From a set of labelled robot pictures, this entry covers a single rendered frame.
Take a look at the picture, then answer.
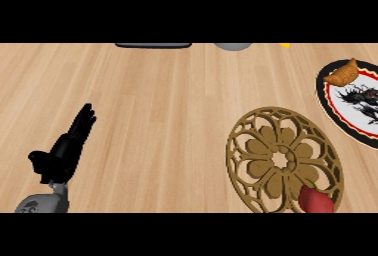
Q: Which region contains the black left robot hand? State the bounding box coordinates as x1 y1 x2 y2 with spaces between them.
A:
27 103 99 185

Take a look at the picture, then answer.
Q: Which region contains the brown openwork flower plate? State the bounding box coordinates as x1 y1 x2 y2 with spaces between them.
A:
225 106 346 214

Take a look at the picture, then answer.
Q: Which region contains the golden brown croissant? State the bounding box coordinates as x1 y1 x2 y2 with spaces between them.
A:
322 58 361 88

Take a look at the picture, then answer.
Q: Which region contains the round black-rimmed dragon placemat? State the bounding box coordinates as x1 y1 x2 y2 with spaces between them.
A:
315 58 378 150

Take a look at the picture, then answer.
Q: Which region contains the dark grey flat tray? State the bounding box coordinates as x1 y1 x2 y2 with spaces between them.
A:
114 43 194 49

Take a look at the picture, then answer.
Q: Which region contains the grey round object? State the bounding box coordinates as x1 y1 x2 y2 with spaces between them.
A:
213 43 254 52

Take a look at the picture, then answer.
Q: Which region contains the red pepper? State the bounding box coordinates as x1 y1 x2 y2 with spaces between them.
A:
297 185 337 214

